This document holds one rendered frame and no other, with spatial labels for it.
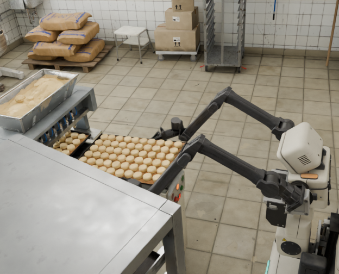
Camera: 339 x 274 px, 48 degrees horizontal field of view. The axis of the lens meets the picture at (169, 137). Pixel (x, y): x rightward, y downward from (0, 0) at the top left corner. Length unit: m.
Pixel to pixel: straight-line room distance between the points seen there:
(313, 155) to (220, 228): 1.50
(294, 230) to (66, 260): 1.55
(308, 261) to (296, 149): 0.63
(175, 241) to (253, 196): 2.64
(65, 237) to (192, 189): 2.76
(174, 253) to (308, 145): 1.11
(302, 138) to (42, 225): 1.29
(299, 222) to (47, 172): 1.48
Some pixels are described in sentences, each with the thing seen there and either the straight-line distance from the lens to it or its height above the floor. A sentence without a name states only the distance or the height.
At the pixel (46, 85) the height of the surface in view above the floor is 1.30.
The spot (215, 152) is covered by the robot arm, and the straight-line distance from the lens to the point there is 1.66.
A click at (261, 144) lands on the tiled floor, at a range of 3.94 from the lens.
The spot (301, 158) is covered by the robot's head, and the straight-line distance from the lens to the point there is 1.77.
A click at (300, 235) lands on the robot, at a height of 0.77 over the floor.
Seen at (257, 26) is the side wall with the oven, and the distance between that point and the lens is 5.81.
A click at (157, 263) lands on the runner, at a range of 0.79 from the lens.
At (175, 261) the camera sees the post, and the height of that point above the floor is 1.69.
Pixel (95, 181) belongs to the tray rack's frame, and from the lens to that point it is 0.78.
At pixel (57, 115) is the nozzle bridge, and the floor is 1.18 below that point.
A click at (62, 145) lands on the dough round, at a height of 0.92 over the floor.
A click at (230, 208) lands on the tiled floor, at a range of 3.24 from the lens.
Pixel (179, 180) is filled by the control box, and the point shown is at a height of 0.83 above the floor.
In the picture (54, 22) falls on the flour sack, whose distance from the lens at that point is 5.94.
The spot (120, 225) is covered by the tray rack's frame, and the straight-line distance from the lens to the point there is 0.68.
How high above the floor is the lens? 2.32
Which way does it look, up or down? 35 degrees down
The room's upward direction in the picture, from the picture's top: 5 degrees counter-clockwise
